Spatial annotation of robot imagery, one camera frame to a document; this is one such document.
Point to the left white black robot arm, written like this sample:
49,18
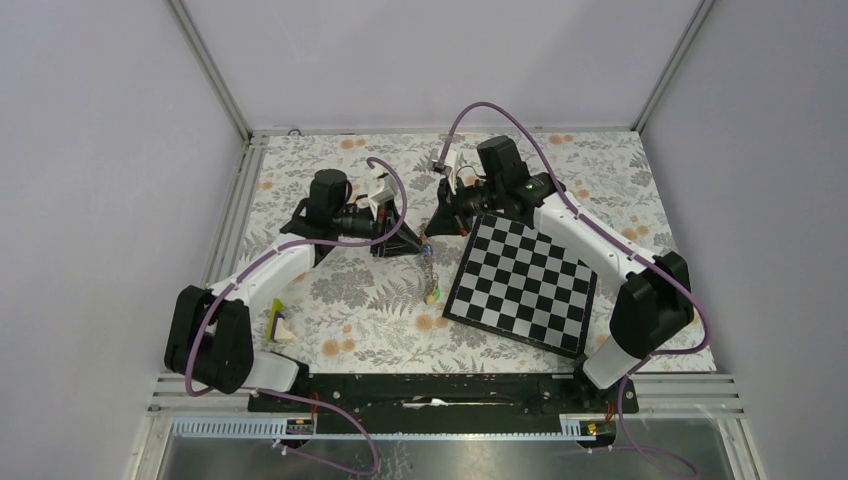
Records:
210,341

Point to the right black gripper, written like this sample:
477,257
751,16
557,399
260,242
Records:
450,218

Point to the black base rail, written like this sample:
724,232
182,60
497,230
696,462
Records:
499,404

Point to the yellow purple white small object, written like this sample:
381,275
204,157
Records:
276,330

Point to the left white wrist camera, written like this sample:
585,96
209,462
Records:
384,188

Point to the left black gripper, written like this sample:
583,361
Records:
402,242

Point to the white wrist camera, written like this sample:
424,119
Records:
384,188
447,167

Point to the black white checkerboard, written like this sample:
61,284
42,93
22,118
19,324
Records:
514,282

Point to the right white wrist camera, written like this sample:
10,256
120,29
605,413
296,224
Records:
447,167

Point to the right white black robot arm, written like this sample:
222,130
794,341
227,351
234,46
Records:
653,300

